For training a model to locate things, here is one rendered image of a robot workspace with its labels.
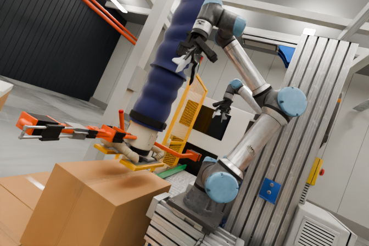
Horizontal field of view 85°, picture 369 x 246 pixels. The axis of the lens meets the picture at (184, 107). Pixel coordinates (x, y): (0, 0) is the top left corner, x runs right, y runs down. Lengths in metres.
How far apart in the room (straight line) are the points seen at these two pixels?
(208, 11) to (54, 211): 1.10
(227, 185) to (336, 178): 9.97
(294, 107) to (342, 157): 9.91
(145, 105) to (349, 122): 10.26
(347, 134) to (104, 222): 10.40
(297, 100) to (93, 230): 0.97
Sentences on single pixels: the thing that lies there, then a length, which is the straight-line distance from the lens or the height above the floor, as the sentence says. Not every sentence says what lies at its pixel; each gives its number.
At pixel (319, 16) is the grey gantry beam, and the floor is 3.27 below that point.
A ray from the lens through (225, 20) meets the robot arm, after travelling 0.88.
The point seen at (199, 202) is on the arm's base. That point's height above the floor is 1.08.
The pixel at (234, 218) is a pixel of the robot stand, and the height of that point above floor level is 1.04.
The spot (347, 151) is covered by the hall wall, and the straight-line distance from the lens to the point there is 10.79.
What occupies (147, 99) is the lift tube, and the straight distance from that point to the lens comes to 1.14.
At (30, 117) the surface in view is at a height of 1.20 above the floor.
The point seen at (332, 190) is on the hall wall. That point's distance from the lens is 10.68.
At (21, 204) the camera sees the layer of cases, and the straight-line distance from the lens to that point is 1.63.
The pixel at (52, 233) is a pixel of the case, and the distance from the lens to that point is 1.21.
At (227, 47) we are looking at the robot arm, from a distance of 0.99.
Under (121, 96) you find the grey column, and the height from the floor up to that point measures 1.35.
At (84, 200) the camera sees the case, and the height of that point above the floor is 0.88.
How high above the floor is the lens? 1.37
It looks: 4 degrees up
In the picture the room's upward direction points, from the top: 23 degrees clockwise
